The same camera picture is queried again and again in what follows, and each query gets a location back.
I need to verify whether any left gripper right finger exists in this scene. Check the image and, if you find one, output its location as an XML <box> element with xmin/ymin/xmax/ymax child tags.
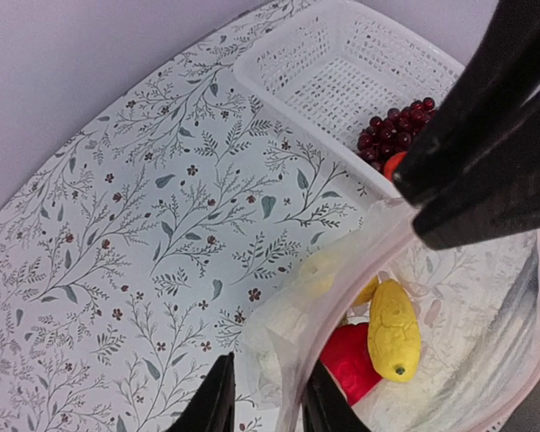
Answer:
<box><xmin>301</xmin><ymin>361</ymin><xmax>370</xmax><ymax>432</ymax></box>

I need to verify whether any white cauliflower toy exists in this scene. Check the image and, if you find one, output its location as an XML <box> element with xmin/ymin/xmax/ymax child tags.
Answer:
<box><xmin>240</xmin><ymin>250</ymin><xmax>340</xmax><ymax>409</ymax></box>

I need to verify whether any red pepper toy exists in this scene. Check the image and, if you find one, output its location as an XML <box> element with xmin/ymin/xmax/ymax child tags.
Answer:
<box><xmin>319</xmin><ymin>322</ymin><xmax>382</xmax><ymax>406</ymax></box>

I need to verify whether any clear zip top bag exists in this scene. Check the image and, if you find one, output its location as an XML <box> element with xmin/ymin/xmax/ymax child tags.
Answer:
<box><xmin>242</xmin><ymin>199</ymin><xmax>540</xmax><ymax>431</ymax></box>

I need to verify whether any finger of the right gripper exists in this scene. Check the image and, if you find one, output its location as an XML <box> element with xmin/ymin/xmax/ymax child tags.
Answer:
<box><xmin>412</xmin><ymin>91</ymin><xmax>540</xmax><ymax>250</ymax></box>
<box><xmin>393</xmin><ymin>1</ymin><xmax>540</xmax><ymax>206</ymax></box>

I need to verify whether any floral table mat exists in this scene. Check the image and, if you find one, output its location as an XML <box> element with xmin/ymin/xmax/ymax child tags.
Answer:
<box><xmin>0</xmin><ymin>1</ymin><xmax>376</xmax><ymax>431</ymax></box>

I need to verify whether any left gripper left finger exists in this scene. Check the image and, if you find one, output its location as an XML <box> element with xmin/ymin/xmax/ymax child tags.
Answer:
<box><xmin>166</xmin><ymin>353</ymin><xmax>236</xmax><ymax>432</ymax></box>

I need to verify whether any orange pumpkin toy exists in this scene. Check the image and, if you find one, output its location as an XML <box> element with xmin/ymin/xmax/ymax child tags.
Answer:
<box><xmin>383</xmin><ymin>151</ymin><xmax>407</xmax><ymax>182</ymax></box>

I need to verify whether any yellow corn toy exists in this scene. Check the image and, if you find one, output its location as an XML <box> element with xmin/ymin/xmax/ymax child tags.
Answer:
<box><xmin>351</xmin><ymin>275</ymin><xmax>380</xmax><ymax>308</ymax></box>
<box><xmin>367</xmin><ymin>279</ymin><xmax>422</xmax><ymax>383</ymax></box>

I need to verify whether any dark red grape bunch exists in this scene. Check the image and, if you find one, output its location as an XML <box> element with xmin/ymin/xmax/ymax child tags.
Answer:
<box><xmin>356</xmin><ymin>96</ymin><xmax>437</xmax><ymax>176</ymax></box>

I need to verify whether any white plastic basket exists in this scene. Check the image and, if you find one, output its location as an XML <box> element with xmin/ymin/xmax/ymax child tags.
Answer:
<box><xmin>233</xmin><ymin>1</ymin><xmax>464</xmax><ymax>197</ymax></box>

